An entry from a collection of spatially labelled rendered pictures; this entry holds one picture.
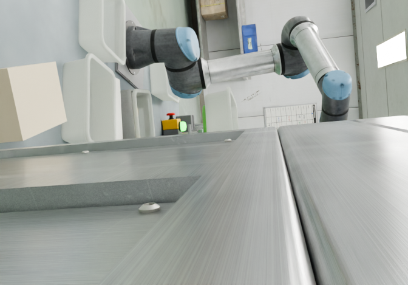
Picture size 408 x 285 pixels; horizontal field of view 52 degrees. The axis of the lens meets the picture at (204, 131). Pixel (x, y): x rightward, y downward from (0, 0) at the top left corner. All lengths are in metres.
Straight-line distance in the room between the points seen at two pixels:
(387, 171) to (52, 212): 0.14
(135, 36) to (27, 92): 0.74
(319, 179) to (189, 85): 1.36
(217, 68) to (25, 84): 0.87
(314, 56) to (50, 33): 0.74
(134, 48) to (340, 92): 0.69
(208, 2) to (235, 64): 5.49
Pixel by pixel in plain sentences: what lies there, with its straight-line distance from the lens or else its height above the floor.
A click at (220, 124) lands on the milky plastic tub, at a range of 1.17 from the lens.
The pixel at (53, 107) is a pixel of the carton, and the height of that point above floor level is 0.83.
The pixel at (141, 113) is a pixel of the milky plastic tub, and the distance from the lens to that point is 1.42.
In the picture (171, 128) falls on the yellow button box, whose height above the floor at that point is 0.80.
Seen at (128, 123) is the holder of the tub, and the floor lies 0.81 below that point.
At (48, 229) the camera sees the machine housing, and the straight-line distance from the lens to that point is 0.18.
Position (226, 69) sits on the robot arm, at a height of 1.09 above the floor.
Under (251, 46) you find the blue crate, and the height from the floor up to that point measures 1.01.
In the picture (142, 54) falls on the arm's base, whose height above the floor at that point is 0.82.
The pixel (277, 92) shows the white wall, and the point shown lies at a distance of 7.38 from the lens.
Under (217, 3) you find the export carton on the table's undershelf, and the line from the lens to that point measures 6.97.
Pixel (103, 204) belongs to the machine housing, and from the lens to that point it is 0.21.
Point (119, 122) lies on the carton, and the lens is 1.20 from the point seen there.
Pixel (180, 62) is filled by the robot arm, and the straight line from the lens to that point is 1.46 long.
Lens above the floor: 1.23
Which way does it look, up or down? 9 degrees down
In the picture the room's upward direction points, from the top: 85 degrees clockwise
